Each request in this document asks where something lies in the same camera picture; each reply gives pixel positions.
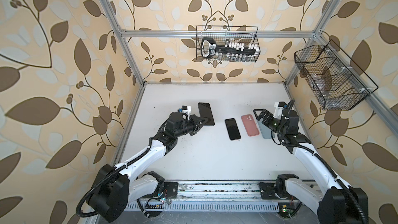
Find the light blue phone case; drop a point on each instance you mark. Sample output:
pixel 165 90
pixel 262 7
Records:
pixel 265 131

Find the back wire basket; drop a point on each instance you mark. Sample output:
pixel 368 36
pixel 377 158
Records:
pixel 242 34

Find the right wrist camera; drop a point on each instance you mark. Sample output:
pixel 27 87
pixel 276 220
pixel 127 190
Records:
pixel 279 107

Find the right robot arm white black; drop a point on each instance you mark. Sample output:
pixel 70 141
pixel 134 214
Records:
pixel 337 202

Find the pink phone case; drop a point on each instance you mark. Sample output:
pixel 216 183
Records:
pixel 250 125

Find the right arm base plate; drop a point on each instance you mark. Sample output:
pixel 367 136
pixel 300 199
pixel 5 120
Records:
pixel 274 191

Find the aluminium front rail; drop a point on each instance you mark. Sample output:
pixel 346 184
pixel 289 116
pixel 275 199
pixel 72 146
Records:
pixel 223 196

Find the side wire basket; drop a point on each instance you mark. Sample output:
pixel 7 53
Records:
pixel 337 81

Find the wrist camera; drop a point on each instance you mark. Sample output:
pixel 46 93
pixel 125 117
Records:
pixel 279 107
pixel 185 109

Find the black phone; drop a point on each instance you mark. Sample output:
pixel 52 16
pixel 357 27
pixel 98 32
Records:
pixel 206 112

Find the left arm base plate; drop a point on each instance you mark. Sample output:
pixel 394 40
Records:
pixel 167 190

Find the black white tool in basket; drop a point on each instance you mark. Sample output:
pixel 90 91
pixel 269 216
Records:
pixel 226 50

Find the aluminium cage frame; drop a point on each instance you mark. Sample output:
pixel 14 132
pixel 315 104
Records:
pixel 158 37

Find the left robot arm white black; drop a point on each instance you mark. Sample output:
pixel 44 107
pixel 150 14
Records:
pixel 116 186

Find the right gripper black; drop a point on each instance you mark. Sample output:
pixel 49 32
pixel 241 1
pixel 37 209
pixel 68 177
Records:
pixel 267 117

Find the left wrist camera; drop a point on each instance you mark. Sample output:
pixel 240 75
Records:
pixel 185 109

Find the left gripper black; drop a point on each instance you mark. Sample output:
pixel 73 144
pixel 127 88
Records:
pixel 195 126

